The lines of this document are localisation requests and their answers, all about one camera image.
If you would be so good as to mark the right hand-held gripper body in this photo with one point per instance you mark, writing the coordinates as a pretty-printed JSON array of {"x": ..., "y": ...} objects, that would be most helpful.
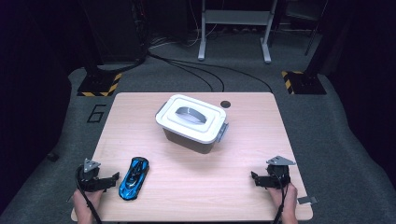
[{"x": 278, "y": 175}]

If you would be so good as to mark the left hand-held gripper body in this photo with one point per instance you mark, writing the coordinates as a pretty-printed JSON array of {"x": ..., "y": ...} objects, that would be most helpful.
[{"x": 88, "y": 180}]

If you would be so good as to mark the blue toy car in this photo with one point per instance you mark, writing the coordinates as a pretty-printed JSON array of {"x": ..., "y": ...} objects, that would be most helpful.
[{"x": 134, "y": 179}]

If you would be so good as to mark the brown transparent storage box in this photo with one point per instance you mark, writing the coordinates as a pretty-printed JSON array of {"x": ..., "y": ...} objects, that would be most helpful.
[{"x": 186, "y": 145}]

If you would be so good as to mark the white box lid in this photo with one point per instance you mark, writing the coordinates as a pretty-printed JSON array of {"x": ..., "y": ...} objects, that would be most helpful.
[{"x": 169, "y": 119}]

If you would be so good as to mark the person's left hand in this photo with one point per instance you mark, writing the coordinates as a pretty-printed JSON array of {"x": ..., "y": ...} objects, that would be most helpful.
[{"x": 83, "y": 202}]

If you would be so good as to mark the person's right hand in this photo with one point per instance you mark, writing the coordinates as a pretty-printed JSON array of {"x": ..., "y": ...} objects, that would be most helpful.
[{"x": 289, "y": 200}]

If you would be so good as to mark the small black floor object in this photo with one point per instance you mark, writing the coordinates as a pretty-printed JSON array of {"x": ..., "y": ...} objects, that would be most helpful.
[{"x": 53, "y": 157}]

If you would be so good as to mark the dark round table grommet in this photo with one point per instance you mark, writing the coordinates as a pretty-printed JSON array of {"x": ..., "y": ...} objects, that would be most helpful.
[{"x": 225, "y": 104}]

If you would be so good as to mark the black stand with striped base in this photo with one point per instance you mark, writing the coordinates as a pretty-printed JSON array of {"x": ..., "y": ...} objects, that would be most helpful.
[
  {"x": 306, "y": 83},
  {"x": 98, "y": 84}
]

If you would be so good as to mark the black tripod leg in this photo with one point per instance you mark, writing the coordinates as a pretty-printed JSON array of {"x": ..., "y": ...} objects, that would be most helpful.
[{"x": 313, "y": 37}]

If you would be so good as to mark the white metal stand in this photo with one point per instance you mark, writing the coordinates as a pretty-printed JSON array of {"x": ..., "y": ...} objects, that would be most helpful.
[{"x": 236, "y": 17}]

